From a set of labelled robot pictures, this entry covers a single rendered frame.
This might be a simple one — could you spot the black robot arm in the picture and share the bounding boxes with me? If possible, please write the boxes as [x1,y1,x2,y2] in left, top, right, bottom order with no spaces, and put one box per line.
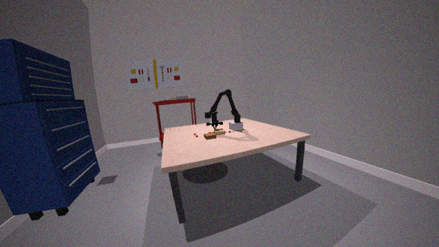
[205,90,241,125]

